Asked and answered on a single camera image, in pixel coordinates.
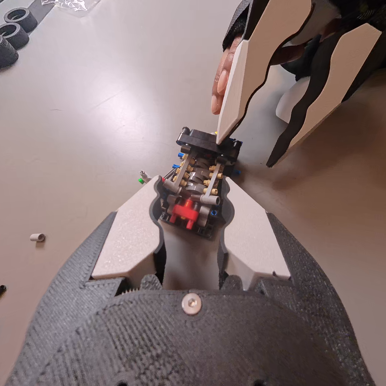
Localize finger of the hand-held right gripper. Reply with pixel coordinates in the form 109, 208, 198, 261
266, 23, 383, 169
215, 0, 313, 146

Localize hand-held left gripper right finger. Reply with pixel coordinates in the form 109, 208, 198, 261
219, 176, 292, 292

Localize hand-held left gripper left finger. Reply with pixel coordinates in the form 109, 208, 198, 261
91, 175, 167, 285

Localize lego car chassis assembly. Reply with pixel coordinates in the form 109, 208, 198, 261
139, 127, 244, 241

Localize clear plastic bag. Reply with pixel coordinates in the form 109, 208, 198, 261
40, 0, 101, 12

